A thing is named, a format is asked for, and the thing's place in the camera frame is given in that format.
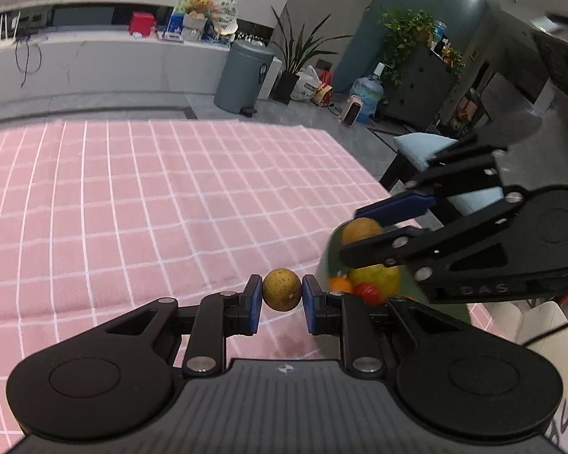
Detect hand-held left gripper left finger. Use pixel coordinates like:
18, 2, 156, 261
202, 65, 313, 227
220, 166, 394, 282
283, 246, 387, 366
99, 274, 264, 379

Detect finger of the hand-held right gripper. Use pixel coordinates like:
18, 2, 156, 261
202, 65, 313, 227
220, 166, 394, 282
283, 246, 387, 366
340, 199, 568, 304
355, 135, 526, 226

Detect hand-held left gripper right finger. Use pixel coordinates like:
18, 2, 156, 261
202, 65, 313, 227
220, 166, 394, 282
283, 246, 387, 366
302, 274, 502, 378

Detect brown kiwi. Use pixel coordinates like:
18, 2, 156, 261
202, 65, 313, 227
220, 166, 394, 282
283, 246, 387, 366
262, 268, 302, 312
342, 218, 384, 244

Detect yellow-green pear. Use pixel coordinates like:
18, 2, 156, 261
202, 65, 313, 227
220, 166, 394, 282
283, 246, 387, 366
350, 265, 402, 299

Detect red apple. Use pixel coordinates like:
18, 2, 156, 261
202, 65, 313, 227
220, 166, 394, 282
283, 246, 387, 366
353, 283, 384, 304

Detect green colander bowl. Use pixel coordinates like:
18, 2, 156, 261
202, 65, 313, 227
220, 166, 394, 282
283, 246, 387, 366
312, 222, 471, 327

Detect black chair, blue cushion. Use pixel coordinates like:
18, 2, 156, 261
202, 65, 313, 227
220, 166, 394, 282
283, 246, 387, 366
394, 133, 507, 218

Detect small white heater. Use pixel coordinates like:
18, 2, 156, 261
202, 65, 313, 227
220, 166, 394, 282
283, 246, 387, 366
341, 95, 364, 127

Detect white cloth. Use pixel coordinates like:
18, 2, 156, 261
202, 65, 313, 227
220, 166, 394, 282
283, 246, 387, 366
468, 293, 568, 355

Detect blue water jug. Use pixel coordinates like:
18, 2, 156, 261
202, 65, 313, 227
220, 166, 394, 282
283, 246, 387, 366
349, 62, 385, 124

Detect dark grey cabinet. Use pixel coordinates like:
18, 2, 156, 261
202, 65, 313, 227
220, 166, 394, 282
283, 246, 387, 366
383, 45, 460, 133

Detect red and yellow snack bag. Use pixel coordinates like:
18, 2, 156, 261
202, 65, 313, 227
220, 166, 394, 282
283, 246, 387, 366
312, 71, 334, 107

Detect white plastic bag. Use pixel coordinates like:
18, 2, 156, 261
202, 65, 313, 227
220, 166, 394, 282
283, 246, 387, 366
291, 67, 323, 101

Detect pink checked tablecloth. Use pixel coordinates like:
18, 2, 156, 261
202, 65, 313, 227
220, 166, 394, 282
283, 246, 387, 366
0, 119, 495, 440

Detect green leafy vine plant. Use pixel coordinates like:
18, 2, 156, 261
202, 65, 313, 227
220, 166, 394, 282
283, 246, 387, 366
376, 8, 465, 81

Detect potted plant in black pot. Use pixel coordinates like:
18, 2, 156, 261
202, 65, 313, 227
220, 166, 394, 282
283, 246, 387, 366
267, 7, 356, 105

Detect grey pedal trash bin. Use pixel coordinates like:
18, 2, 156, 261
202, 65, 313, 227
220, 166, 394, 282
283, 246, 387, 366
213, 40, 275, 115

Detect white long low cabinet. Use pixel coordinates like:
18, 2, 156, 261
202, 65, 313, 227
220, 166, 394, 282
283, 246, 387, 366
0, 2, 285, 109

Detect red box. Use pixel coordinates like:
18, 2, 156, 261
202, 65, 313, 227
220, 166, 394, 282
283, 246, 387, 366
129, 12, 157, 36

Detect white router with antennas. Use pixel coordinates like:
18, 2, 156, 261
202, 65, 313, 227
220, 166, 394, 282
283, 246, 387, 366
0, 13, 20, 43

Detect black cable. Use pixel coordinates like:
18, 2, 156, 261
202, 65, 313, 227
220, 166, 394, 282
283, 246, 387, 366
521, 314, 568, 347

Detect black cables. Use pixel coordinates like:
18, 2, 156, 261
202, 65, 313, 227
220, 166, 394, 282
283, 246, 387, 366
13, 33, 43, 88

